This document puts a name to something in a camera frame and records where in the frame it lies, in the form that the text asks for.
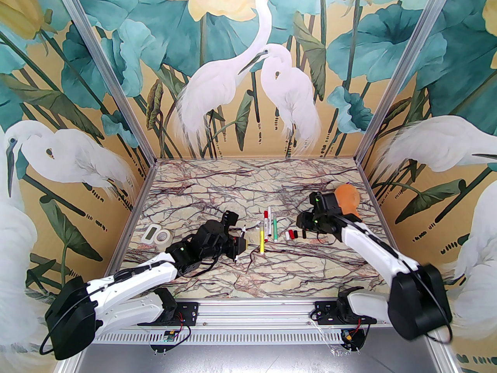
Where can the green circuit board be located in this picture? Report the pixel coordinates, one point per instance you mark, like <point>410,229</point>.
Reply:
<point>169,336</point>

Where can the aluminium table edge rail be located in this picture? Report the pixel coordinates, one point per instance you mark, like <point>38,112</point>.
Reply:
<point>252,313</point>

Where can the aluminium frame post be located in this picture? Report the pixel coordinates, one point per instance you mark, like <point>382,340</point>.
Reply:
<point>105,65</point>
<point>404,66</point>

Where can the black marker pen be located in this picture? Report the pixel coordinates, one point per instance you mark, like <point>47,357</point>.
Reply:
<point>243,232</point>

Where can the white tape roll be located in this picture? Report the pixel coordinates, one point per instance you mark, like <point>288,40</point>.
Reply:
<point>164,243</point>

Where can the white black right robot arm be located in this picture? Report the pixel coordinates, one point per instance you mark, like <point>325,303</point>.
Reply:
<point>372,247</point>

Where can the orange plush toy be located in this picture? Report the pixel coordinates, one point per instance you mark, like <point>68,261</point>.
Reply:
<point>347,196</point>

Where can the red marker pen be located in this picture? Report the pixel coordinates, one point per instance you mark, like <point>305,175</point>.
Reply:
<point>266,218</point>

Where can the circuit board yellow connector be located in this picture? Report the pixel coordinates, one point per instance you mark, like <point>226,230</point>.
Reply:
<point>348,337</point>

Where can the perforated metal strip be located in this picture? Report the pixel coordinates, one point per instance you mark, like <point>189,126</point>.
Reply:
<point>252,337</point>

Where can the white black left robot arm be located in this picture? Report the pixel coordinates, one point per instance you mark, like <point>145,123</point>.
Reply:
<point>136,278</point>

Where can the green pen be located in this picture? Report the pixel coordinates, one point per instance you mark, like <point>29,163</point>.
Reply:
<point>275,227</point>

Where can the yellow marker pen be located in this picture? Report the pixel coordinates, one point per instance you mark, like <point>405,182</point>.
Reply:
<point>262,243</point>

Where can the grey metal base sheet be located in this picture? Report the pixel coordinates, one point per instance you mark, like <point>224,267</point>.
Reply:
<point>252,359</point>

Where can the slim white red pen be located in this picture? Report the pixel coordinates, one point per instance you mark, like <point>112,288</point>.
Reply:
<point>267,233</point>

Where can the aluminium table side rail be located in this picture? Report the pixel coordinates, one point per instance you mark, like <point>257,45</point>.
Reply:
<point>140,194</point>
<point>372,194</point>

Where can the white digital timer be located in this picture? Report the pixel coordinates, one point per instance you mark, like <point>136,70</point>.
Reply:
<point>151,234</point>

